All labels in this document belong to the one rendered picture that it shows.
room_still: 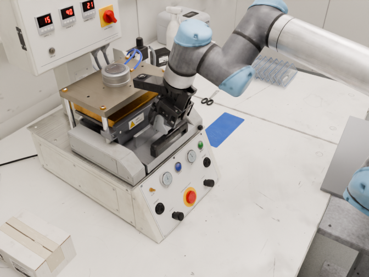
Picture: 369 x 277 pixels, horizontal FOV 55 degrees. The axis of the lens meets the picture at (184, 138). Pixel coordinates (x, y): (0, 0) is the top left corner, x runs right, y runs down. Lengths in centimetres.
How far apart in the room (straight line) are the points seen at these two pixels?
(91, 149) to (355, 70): 67
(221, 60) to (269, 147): 68
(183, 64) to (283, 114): 85
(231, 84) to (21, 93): 101
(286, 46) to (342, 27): 253
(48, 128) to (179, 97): 51
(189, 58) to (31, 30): 42
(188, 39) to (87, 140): 42
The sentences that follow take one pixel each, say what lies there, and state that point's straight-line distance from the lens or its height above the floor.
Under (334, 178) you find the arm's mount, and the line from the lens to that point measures 126.
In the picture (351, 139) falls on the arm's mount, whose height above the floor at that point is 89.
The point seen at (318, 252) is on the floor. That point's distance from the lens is 206.
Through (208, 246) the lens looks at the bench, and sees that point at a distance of 105.
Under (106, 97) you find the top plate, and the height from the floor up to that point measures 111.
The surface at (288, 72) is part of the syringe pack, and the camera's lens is 182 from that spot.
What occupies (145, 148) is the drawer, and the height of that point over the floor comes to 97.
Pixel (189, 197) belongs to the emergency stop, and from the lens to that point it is 109.
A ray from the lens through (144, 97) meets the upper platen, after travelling 105.
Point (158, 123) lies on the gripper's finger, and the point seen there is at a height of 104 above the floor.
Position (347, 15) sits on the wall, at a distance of 324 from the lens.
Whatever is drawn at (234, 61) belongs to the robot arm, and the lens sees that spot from 76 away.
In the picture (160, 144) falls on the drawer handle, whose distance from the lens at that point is 96.
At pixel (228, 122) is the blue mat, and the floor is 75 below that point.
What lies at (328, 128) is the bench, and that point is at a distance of 155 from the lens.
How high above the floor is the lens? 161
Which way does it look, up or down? 38 degrees down
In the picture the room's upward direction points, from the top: straight up
